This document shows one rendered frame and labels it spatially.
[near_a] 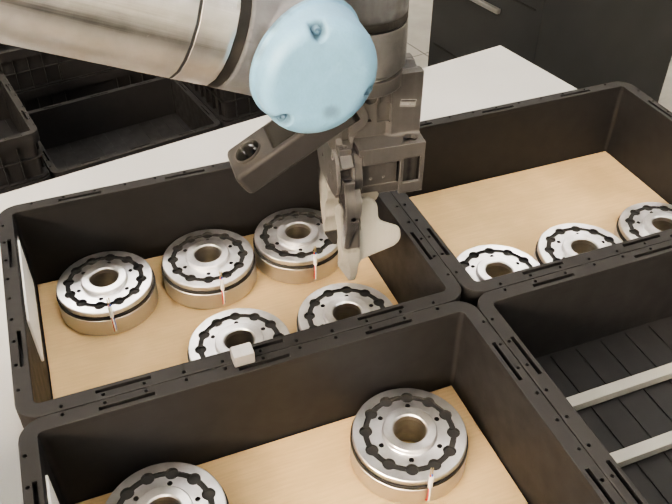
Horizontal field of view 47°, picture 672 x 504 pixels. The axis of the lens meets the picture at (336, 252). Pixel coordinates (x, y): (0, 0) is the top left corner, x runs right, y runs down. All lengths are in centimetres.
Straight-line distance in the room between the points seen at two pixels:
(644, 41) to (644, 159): 145
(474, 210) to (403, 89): 36
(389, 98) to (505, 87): 90
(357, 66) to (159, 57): 11
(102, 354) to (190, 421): 18
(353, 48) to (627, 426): 49
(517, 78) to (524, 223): 66
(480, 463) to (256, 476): 20
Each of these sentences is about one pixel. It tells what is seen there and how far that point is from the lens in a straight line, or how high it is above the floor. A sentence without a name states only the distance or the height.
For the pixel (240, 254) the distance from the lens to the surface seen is 88.
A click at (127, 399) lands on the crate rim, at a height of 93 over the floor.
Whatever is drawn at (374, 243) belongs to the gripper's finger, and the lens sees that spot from 74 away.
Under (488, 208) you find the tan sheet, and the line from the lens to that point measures 101.
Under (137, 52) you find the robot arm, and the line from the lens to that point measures 43.
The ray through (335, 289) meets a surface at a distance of 83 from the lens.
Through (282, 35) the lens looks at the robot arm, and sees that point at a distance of 43.
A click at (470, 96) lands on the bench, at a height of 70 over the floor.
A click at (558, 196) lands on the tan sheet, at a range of 105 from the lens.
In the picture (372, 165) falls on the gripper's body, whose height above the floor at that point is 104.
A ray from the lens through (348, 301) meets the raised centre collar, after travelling 80.
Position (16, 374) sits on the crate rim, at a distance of 70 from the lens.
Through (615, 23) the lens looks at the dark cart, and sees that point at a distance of 239.
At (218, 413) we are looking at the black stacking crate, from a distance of 69.
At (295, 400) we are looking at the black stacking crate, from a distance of 71.
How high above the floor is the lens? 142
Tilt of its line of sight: 40 degrees down
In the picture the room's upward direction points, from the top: straight up
